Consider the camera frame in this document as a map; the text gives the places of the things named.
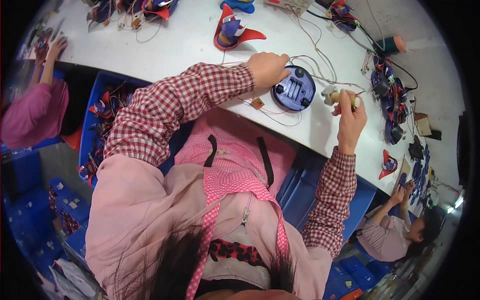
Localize person's right hand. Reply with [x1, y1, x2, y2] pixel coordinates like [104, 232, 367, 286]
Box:
[332, 90, 368, 156]

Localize person's left hand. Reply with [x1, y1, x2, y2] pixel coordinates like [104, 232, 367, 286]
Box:
[246, 52, 292, 89]

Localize wooden-handled hand tool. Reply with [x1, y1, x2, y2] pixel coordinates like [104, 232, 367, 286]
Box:
[321, 85, 361, 109]

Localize purple round toy base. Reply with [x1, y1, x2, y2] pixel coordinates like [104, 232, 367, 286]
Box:
[271, 65, 317, 112]

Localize red and purple toy shell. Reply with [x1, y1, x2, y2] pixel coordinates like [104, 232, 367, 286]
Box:
[213, 4, 267, 52]

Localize small red toy shell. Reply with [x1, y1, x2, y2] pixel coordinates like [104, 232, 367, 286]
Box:
[378, 149, 399, 181]

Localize beige power supply box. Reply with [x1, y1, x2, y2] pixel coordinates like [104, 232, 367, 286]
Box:
[264, 0, 316, 16]

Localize blue plastic toy part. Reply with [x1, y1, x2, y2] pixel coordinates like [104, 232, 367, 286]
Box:
[220, 0, 256, 14]

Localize small cardboard box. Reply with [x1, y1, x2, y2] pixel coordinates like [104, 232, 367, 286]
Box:
[413, 112, 433, 137]

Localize blue crates under table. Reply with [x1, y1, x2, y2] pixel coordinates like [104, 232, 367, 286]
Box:
[275, 154, 377, 244]

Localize row of purple toy parts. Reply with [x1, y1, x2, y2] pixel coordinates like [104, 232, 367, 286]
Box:
[407, 144, 436, 211]

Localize teal spool with pink end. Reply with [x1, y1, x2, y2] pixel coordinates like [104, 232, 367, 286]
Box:
[375, 35, 407, 55]

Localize pile of toy shells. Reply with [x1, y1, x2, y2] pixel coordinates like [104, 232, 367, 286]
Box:
[84, 0, 180, 32]

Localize heap of blue crates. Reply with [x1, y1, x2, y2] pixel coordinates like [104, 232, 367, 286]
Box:
[323, 244, 394, 300]

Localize blue crate of toy parts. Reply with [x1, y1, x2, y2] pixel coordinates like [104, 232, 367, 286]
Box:
[77, 70, 152, 188]

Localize person's body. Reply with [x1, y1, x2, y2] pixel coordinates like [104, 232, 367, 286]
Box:
[85, 108, 334, 300]

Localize stack of blue crates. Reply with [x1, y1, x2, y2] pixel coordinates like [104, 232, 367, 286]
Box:
[0, 150, 92, 282]

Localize white plastic bag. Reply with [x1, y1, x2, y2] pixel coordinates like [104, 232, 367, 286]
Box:
[49, 258, 99, 300]

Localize row of wired toy shells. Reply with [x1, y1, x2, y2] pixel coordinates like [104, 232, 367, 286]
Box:
[362, 52, 413, 146]

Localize thin grey wire bundle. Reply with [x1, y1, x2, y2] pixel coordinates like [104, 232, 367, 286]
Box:
[289, 11, 366, 94]

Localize black cable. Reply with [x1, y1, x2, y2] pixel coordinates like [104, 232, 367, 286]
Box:
[305, 8, 419, 92]

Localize purple toy shell with wires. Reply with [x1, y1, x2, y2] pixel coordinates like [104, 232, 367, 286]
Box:
[325, 0, 362, 32]

